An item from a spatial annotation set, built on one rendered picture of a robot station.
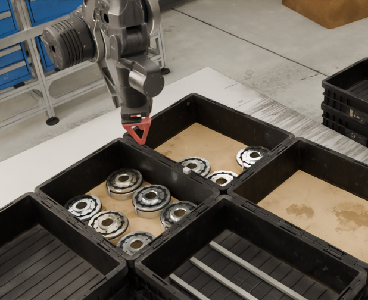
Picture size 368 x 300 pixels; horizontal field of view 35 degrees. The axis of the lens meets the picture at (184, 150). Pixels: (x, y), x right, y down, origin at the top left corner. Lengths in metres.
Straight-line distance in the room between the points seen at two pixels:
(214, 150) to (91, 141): 0.54
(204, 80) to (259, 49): 1.80
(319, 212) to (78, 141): 0.96
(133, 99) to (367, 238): 0.64
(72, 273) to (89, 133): 0.81
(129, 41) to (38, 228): 0.59
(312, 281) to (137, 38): 0.66
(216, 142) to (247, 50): 2.38
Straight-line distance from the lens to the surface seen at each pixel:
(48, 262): 1.51
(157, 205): 1.54
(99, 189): 1.67
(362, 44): 4.18
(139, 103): 1.36
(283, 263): 1.41
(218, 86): 2.32
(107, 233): 1.49
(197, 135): 1.82
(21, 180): 2.02
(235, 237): 1.47
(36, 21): 3.40
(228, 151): 1.74
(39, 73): 3.49
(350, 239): 1.47
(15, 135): 3.63
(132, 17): 1.29
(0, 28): 3.33
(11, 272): 1.52
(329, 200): 1.57
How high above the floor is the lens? 1.86
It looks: 36 degrees down
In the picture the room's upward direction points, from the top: 8 degrees counter-clockwise
